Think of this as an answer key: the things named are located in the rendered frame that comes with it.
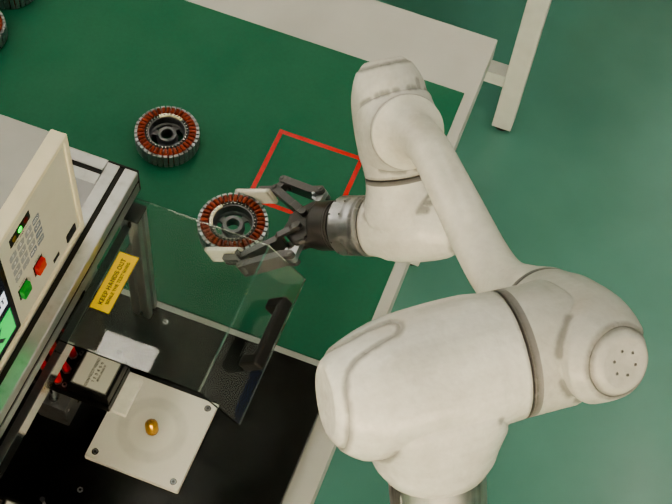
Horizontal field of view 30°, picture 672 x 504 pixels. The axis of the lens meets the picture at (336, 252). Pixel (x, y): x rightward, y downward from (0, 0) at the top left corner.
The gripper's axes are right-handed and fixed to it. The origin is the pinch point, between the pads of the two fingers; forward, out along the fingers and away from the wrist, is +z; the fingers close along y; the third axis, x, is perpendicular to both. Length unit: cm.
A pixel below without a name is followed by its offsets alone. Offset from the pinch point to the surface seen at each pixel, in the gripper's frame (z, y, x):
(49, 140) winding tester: -13, 23, -45
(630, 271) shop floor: -13, -75, 112
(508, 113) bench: 18, -103, 84
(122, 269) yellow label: -5.5, 23.6, -20.0
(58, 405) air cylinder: 12.6, 36.5, -3.0
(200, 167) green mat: 17.5, -15.4, 3.4
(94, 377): 2.6, 34.0, -8.2
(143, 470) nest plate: 2.2, 39.6, 8.4
